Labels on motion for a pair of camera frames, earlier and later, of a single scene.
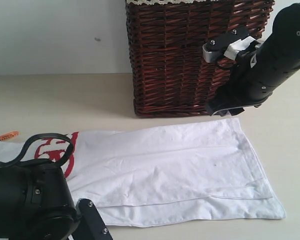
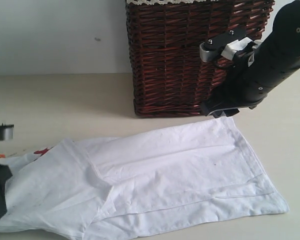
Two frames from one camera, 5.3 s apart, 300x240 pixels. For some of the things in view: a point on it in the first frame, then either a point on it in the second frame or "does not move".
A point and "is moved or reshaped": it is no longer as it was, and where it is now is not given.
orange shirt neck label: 7,136 → 0,156
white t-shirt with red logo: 199,171 is moved or reshaped
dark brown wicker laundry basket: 169,76 does not move
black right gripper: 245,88 does not move
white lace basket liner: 167,2 does not move
